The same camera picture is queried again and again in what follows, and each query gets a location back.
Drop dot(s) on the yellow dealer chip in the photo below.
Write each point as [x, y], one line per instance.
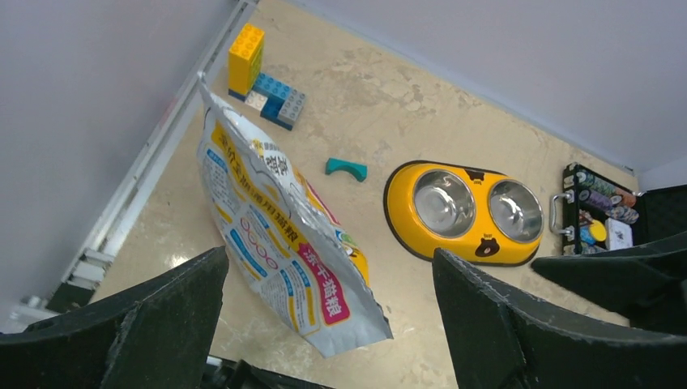
[597, 231]

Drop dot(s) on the yellow toy brick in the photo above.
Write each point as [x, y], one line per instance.
[245, 59]

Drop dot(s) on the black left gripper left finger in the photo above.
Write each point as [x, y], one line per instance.
[156, 334]

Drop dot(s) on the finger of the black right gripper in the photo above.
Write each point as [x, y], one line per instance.
[645, 284]

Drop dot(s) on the blue toy brick base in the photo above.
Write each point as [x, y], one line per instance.
[276, 101]

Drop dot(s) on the yellow double pet bowl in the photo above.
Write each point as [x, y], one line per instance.
[483, 216]

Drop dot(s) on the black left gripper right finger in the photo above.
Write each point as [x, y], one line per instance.
[502, 337]

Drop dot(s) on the teal arch block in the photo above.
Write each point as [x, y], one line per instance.
[358, 171]

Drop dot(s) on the white card box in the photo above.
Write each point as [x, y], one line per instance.
[619, 235]

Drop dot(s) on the white yellow pet food bag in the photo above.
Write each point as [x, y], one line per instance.
[287, 245]

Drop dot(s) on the black poker chip case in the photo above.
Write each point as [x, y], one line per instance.
[587, 196]

